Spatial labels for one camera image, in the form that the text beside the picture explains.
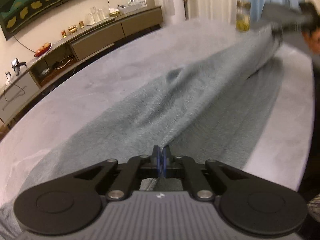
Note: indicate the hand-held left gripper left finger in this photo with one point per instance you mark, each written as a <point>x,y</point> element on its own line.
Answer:
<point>157,161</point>

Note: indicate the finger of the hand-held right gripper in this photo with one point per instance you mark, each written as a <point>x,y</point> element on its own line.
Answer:
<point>277,31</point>

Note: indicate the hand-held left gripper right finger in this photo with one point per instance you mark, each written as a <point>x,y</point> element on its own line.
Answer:
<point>167,160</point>

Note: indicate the person's right hand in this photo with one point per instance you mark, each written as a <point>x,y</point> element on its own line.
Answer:
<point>313,41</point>

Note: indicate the glass tea jar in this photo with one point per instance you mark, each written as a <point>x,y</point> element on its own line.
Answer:
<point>243,16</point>

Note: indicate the long brown sideboard cabinet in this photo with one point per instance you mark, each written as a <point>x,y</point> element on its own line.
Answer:
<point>82,47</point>

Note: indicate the white tray with sachets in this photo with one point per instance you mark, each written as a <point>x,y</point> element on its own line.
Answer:
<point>132,5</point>

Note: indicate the golden tissue box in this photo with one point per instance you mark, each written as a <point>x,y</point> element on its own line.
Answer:
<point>113,12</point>

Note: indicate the amber glass ornament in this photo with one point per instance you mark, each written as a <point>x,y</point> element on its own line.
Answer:
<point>81,24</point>
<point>64,33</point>

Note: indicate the burger shaped ornament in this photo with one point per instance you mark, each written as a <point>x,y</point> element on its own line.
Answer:
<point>72,28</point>

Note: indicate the group of clear glasses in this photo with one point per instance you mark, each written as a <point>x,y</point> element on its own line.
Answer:
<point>96,15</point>

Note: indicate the red fruit plate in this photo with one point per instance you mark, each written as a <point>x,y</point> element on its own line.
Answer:
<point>43,49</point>

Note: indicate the black gripper device with screen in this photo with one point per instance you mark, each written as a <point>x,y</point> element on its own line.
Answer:
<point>18,65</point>

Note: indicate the dark wall painting, yellow shapes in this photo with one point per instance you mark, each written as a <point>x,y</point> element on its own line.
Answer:
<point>45,2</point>

